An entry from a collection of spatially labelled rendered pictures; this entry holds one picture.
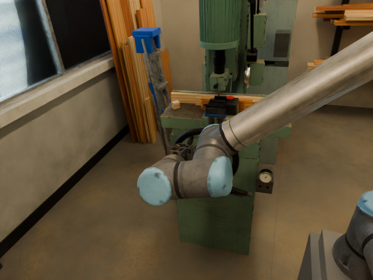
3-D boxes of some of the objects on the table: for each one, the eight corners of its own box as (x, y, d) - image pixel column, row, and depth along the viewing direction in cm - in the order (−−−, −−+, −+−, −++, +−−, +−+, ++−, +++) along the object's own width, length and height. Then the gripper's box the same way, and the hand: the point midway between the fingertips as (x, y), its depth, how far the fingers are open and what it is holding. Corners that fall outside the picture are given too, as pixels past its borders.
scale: (180, 91, 145) (180, 91, 145) (181, 90, 146) (181, 90, 146) (280, 96, 132) (280, 96, 132) (280, 95, 133) (280, 95, 133)
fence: (172, 100, 149) (171, 90, 146) (173, 99, 151) (172, 89, 148) (289, 108, 134) (291, 97, 131) (289, 106, 135) (291, 95, 132)
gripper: (190, 153, 77) (206, 139, 97) (160, 150, 80) (181, 137, 100) (189, 182, 79) (205, 163, 99) (160, 178, 81) (181, 160, 101)
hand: (192, 158), depth 99 cm, fingers closed
